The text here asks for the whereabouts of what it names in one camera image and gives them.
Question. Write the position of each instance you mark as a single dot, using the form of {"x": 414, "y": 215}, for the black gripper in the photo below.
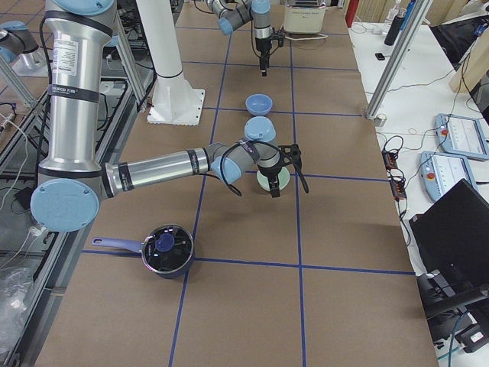
{"x": 263, "y": 45}
{"x": 271, "y": 173}

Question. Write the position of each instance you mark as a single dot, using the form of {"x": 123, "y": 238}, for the blue bowl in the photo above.
{"x": 259, "y": 104}

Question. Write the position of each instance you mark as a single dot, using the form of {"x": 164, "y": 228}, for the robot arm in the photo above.
{"x": 257, "y": 11}
{"x": 71, "y": 183}

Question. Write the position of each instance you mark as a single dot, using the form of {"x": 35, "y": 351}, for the cream chrome toaster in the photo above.
{"x": 304, "y": 16}

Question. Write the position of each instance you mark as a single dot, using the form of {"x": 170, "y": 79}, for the small black box on desk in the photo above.
{"x": 380, "y": 56}

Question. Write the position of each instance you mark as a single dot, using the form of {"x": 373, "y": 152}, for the black orange power strip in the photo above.
{"x": 395, "y": 175}

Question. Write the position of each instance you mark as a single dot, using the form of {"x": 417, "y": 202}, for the dark blue saucepan with lid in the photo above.
{"x": 167, "y": 251}

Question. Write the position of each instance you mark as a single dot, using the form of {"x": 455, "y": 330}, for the black water bottle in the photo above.
{"x": 394, "y": 28}

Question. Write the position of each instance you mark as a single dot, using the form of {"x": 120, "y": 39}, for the blue teach pendant near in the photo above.
{"x": 442, "y": 171}

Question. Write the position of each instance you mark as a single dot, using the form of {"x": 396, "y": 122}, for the blue teach pendant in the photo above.
{"x": 442, "y": 171}
{"x": 461, "y": 135}

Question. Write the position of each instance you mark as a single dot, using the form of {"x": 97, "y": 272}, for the black monitor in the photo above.
{"x": 452, "y": 235}

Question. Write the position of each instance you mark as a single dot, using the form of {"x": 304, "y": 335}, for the blue teach pendant far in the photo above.
{"x": 461, "y": 135}

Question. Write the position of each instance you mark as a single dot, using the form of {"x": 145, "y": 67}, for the clear plastic bag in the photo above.
{"x": 16, "y": 296}

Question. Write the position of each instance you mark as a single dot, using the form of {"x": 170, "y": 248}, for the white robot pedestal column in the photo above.
{"x": 174, "y": 101}

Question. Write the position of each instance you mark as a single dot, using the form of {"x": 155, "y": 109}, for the aluminium frame post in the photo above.
{"x": 414, "y": 20}

